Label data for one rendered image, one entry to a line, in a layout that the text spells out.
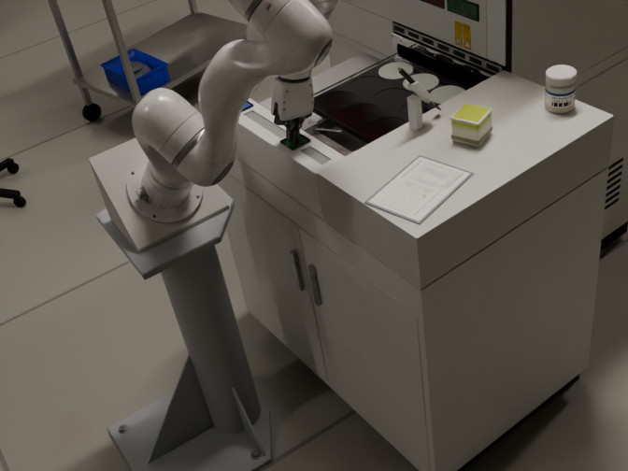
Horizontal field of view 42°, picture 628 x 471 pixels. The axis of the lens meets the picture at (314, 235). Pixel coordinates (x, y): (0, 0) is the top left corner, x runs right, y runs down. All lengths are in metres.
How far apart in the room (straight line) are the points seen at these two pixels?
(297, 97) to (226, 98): 0.42
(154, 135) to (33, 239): 2.07
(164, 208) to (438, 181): 0.69
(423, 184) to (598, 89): 0.95
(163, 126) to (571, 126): 0.95
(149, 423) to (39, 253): 1.15
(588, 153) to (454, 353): 0.57
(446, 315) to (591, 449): 0.81
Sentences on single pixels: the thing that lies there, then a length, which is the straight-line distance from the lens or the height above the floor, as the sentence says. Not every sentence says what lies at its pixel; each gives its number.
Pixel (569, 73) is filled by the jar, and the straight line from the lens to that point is 2.06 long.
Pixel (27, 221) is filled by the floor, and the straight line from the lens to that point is 3.87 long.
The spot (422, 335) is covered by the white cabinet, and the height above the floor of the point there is 0.67.
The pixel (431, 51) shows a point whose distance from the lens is 2.45.
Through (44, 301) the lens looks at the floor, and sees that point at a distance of 3.39.
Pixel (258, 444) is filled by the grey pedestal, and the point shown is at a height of 0.05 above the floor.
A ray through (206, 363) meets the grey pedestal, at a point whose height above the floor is 0.34.
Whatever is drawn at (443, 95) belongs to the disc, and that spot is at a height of 0.90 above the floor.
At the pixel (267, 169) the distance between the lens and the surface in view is 2.17.
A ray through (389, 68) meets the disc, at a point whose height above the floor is 0.90.
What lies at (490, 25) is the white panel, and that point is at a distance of 2.26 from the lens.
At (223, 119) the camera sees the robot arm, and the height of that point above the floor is 1.25.
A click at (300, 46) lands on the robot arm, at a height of 1.42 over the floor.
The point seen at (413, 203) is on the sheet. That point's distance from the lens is 1.80.
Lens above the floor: 2.06
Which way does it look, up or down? 39 degrees down
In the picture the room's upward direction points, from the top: 10 degrees counter-clockwise
